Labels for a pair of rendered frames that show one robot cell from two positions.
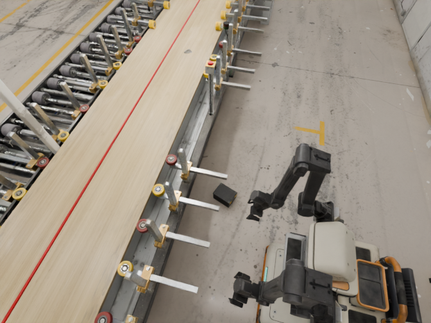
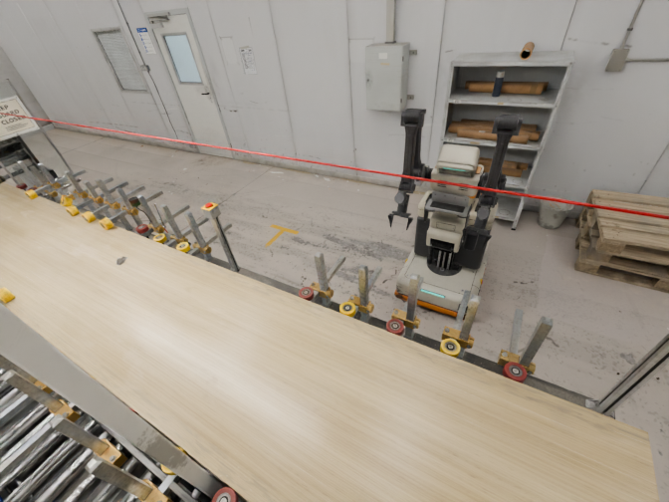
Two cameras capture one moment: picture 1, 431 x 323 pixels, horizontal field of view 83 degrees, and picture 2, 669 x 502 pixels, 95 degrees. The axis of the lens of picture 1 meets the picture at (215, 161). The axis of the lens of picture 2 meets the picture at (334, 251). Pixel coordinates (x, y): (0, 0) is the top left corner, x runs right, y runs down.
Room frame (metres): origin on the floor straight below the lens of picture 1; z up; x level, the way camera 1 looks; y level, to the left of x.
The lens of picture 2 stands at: (0.41, 1.31, 2.12)
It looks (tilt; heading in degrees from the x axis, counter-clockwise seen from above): 40 degrees down; 290
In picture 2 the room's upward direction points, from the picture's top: 7 degrees counter-clockwise
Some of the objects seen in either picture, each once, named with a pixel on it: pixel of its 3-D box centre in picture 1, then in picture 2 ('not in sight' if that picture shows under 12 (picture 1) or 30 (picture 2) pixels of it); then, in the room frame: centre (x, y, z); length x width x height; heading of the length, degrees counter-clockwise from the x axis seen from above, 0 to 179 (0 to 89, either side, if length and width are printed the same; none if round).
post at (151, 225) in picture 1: (157, 236); (411, 310); (0.42, 0.34, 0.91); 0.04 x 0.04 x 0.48; 76
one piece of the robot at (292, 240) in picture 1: (297, 261); (447, 210); (0.26, -0.44, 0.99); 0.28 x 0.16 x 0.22; 166
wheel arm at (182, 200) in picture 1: (188, 201); (364, 293); (0.68, 0.18, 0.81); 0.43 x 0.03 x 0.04; 76
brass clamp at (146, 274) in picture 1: (145, 279); (457, 338); (0.19, 0.39, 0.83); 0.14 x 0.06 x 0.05; 166
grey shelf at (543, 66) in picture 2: not in sight; (489, 146); (-0.16, -2.00, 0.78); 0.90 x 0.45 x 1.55; 166
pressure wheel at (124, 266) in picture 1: (127, 270); (448, 353); (0.24, 0.49, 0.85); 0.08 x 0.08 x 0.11
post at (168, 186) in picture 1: (172, 200); (364, 299); (0.66, 0.28, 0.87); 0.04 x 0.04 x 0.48; 76
